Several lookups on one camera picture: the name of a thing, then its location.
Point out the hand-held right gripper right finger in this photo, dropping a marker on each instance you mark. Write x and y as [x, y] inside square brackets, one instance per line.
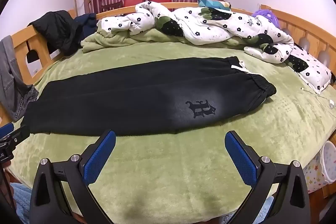
[240, 158]

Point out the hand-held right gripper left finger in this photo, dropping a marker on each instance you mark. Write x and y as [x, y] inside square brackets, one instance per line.
[101, 155]

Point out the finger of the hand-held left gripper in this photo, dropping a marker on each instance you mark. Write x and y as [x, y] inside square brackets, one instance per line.
[22, 133]
[6, 129]

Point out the black pants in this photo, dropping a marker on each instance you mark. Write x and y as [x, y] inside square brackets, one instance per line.
[118, 98]

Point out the grey jeans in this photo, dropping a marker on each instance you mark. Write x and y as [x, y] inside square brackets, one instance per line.
[11, 82]

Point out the light blue fleece garment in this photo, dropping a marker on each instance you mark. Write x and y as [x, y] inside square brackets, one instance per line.
[22, 197]

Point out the green plush bed sheet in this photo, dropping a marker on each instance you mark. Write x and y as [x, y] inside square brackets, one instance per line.
[183, 166]

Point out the star print cloth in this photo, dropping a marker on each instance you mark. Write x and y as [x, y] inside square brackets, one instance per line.
[313, 174]

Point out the white plastic bucket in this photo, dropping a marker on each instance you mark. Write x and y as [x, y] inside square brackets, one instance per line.
[329, 161]

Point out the white charger plug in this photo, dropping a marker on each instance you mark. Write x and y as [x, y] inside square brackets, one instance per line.
[332, 104]

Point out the black jacket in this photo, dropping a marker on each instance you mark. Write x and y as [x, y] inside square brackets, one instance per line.
[56, 29]

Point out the white floral pillow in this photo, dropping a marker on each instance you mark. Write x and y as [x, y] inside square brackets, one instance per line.
[315, 71]

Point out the crumpled green fleece blanket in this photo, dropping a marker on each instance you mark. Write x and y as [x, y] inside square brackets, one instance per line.
[110, 41]

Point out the dark blue garment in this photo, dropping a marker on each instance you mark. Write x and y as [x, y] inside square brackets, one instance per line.
[86, 23]

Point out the wooden coat rack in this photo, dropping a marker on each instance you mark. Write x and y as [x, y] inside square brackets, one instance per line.
[76, 3]

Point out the white floral quilt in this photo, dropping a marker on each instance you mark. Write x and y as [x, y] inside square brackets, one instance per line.
[204, 22]

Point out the purple plush item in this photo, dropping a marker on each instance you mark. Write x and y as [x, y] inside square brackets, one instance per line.
[266, 16]

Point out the dark wooden chair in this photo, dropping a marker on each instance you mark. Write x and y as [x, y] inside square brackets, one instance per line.
[111, 6]

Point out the teal patterned pillow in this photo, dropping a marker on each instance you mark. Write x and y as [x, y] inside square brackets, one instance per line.
[212, 3]

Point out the wooden bed frame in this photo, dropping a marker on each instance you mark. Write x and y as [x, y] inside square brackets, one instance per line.
[23, 43]

